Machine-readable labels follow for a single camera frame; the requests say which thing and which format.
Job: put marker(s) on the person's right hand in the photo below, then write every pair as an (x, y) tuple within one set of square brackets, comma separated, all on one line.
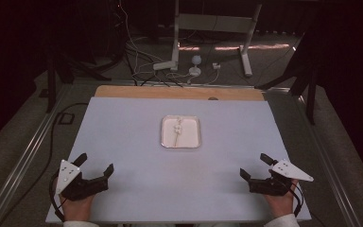
[(282, 205)]

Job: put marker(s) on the wooden table board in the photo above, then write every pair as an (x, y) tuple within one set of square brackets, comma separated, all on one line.
[(157, 92)]

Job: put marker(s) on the white power strip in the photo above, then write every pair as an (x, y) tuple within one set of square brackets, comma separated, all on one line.
[(164, 65)]

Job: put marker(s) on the person's left hand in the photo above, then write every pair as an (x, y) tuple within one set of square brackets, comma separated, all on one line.
[(77, 209)]

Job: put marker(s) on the round white device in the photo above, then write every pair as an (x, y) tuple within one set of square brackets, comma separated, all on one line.
[(196, 63)]

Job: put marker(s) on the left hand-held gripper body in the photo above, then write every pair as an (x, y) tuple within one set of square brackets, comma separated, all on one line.
[(72, 186)]

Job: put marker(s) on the white square tray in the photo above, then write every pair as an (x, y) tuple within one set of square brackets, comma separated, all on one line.
[(189, 135)]

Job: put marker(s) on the metal floor rail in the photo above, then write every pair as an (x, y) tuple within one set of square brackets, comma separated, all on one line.
[(28, 157), (324, 157)]

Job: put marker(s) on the black tripod stand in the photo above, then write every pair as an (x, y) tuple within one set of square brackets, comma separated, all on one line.
[(305, 72), (58, 69)]

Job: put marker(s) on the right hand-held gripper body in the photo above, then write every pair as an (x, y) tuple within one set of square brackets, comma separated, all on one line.
[(271, 186)]

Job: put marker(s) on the pale blue table sheet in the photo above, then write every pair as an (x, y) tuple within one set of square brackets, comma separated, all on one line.
[(138, 142)]

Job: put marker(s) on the small white adapter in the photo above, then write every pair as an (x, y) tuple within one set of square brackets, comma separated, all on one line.
[(216, 66)]

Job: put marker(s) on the black square floor frame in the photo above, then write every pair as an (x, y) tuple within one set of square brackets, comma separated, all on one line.
[(60, 118)]

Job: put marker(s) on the white metal stand frame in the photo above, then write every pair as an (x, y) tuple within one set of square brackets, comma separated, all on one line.
[(214, 23)]

